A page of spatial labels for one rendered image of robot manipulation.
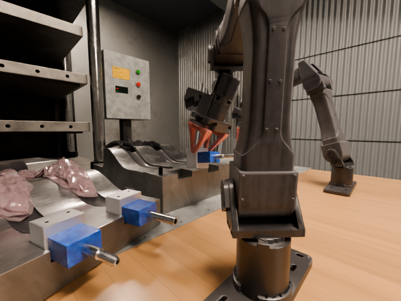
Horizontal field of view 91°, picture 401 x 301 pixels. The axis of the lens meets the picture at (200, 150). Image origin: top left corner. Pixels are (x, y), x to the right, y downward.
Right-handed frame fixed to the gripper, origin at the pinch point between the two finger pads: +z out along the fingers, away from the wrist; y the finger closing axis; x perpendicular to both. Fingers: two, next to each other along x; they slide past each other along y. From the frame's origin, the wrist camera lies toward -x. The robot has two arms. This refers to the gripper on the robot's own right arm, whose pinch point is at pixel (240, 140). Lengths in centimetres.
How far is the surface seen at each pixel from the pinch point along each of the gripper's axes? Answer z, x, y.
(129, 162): 11, -9, 58
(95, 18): -25, -83, 42
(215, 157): -7, 16, 55
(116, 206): 1, 15, 78
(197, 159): -4, 13, 56
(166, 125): 89, -198, -165
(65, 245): -2, 20, 88
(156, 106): 61, -217, -144
